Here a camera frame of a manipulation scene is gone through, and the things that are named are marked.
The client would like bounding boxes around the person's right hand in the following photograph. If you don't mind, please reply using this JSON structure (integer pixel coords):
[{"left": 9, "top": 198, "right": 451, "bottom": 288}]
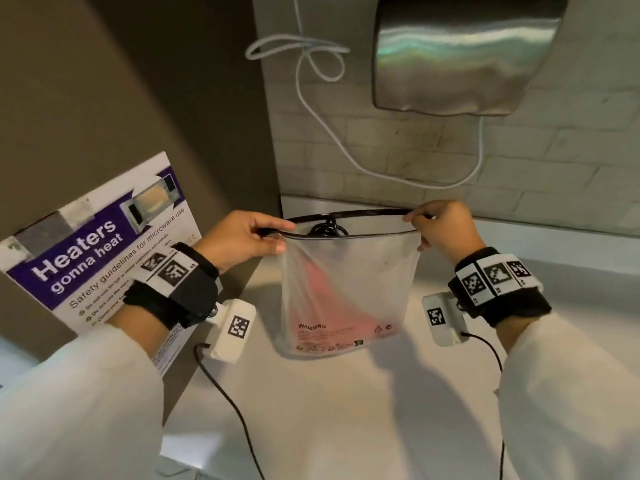
[{"left": 407, "top": 199, "right": 487, "bottom": 268}]

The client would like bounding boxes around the person's left hand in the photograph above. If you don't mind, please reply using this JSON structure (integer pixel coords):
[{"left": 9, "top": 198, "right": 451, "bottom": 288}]
[{"left": 194, "top": 211, "right": 296, "bottom": 276}]

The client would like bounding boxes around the translucent plastic zip bag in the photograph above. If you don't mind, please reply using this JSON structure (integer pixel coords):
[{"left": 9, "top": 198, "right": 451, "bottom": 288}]
[{"left": 272, "top": 208, "right": 424, "bottom": 361}]

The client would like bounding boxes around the person's right forearm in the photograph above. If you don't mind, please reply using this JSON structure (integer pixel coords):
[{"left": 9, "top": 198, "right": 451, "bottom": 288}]
[{"left": 497, "top": 309, "right": 640, "bottom": 480}]

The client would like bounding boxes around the person's left forearm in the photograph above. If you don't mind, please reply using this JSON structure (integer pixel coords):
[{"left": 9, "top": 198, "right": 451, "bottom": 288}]
[{"left": 0, "top": 307, "right": 166, "bottom": 480}]

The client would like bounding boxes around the black coiled item inside bag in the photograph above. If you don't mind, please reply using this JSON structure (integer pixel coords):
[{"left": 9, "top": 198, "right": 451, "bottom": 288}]
[{"left": 305, "top": 217, "right": 349, "bottom": 239}]

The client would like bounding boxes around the red item inside bag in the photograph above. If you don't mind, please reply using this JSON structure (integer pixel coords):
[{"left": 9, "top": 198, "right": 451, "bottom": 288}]
[{"left": 287, "top": 257, "right": 402, "bottom": 346}]

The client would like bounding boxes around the purple and white safety poster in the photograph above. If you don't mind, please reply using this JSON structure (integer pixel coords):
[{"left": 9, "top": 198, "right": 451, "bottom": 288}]
[{"left": 0, "top": 152, "right": 204, "bottom": 378}]

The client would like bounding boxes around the stainless steel hand dryer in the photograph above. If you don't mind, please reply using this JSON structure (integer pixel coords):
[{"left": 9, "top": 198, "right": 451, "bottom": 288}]
[{"left": 371, "top": 0, "right": 571, "bottom": 117}]

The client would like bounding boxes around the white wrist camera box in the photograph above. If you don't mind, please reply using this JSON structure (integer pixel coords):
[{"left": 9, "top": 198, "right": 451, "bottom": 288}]
[
  {"left": 421, "top": 291, "right": 469, "bottom": 347},
  {"left": 207, "top": 298, "right": 258, "bottom": 365}
]

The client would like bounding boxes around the black wrist strap with markers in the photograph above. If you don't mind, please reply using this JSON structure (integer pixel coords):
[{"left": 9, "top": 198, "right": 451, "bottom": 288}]
[
  {"left": 122, "top": 243, "right": 221, "bottom": 331},
  {"left": 446, "top": 247, "right": 553, "bottom": 328}
]

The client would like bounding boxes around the black camera cable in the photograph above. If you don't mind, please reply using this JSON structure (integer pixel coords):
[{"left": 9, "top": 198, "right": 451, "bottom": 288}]
[
  {"left": 459, "top": 332, "right": 507, "bottom": 480},
  {"left": 193, "top": 343, "right": 266, "bottom": 480}
]

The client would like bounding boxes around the white power cable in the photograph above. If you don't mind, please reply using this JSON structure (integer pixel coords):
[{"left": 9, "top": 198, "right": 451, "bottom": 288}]
[{"left": 244, "top": 0, "right": 486, "bottom": 188}]

